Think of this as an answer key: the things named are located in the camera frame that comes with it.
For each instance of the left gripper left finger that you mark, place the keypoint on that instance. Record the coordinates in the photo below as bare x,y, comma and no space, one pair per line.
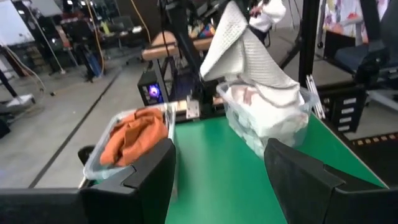
109,202

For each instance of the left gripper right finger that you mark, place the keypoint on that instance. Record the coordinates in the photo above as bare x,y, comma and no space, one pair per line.
311,193

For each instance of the clear plastic bin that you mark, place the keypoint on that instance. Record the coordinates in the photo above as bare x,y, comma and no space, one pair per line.
311,99
93,168

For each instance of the orange towel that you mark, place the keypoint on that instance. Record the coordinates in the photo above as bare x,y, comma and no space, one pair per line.
133,137

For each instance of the white waffle weave towel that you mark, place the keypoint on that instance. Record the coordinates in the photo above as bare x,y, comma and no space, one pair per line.
248,140
242,53

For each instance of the white plain towel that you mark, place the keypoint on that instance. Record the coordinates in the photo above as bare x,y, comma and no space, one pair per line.
267,109

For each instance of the black rounded knob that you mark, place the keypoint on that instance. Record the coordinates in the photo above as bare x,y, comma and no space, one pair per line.
85,154

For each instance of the black control box white labels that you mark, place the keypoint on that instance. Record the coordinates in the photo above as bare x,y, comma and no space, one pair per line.
335,112

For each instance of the white metal rails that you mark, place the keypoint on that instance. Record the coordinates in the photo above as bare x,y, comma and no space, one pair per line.
314,93

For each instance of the computer tower purple light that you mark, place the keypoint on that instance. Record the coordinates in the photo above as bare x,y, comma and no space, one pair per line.
146,81

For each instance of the dark office chair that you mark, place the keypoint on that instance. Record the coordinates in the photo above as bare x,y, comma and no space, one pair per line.
351,56

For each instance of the wooden table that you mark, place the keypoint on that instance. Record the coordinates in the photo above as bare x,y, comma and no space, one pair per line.
155,51

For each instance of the floral patterned cloth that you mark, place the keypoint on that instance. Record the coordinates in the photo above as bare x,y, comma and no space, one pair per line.
339,15

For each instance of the person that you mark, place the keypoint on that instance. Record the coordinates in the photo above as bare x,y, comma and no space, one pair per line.
270,12

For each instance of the whiteboard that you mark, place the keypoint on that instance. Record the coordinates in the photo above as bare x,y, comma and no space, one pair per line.
14,25

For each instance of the white metal bracket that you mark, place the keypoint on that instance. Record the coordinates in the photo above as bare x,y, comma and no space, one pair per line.
192,107

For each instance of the black frame post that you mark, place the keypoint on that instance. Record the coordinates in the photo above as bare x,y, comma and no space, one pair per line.
309,37

